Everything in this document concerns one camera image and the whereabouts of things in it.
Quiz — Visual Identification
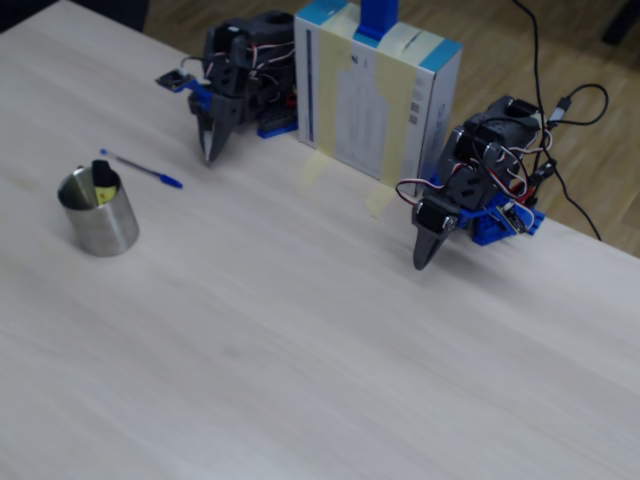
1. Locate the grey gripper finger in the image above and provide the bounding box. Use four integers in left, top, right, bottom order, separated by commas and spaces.
195, 105, 212, 164
423, 229, 455, 271
206, 93, 247, 164
411, 223, 437, 271

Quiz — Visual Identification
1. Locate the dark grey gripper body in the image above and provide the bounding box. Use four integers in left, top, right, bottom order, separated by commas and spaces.
206, 51, 251, 102
412, 163, 497, 235

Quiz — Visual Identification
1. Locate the yellow highlighter pen black cap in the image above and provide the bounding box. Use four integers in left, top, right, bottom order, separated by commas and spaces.
91, 159, 120, 206

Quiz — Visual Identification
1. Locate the blue arm base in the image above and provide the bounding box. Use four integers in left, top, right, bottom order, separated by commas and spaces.
424, 169, 547, 247
257, 107, 300, 139

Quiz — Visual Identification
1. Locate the blue ballpoint pen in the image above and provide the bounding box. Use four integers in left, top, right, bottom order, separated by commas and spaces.
98, 148, 184, 190

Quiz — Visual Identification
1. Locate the silver metal cup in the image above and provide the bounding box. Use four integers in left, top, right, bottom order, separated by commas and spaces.
57, 165, 141, 258

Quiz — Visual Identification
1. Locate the beige masking tape strip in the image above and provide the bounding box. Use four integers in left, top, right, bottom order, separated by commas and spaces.
299, 7, 354, 196
364, 49, 420, 221

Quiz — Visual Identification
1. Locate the white and blue cardboard box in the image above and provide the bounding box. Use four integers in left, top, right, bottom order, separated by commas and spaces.
293, 0, 464, 199

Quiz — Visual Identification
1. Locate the black furniture leg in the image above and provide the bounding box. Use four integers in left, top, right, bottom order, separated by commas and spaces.
601, 0, 640, 47

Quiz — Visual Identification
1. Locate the black camera cable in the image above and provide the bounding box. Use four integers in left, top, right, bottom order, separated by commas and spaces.
179, 54, 209, 76

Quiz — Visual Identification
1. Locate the red white black servo wire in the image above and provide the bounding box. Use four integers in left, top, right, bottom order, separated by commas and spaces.
394, 177, 451, 207

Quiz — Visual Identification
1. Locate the blue camera post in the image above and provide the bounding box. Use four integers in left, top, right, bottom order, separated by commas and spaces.
353, 0, 400, 47

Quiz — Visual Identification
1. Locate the thin black cable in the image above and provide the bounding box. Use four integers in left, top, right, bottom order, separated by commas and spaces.
510, 0, 547, 121

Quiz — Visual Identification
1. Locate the black cable with plug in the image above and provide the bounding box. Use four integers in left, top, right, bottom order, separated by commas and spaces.
547, 83, 610, 242

